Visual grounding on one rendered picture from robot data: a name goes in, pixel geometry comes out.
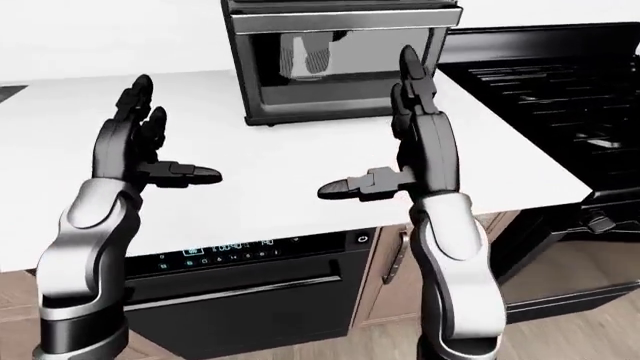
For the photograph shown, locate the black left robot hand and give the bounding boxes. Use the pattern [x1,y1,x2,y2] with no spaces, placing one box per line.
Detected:
[91,74,223,189]

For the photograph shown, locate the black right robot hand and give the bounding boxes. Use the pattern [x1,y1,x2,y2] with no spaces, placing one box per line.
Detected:
[317,44,460,203]

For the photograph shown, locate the black toaster oven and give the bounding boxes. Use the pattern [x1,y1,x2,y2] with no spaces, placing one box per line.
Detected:
[220,0,463,128]

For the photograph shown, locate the wooden cabinet door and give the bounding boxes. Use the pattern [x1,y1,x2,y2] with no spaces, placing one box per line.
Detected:
[349,210,521,330]

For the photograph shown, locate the black gas stove range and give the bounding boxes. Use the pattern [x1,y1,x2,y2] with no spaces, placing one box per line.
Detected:
[437,21,640,324]

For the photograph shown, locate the black stove knob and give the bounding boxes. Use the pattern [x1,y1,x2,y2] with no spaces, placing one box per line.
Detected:
[583,210,617,234]

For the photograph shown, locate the black dishwasher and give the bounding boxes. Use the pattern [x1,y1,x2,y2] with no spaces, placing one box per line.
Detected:
[121,227,377,342]

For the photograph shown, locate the silver cabinet door handle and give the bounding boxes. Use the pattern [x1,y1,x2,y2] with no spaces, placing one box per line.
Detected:
[381,228,410,285]

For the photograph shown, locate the silver toaster oven door handle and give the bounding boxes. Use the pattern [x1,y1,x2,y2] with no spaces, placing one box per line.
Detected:
[224,6,463,30]

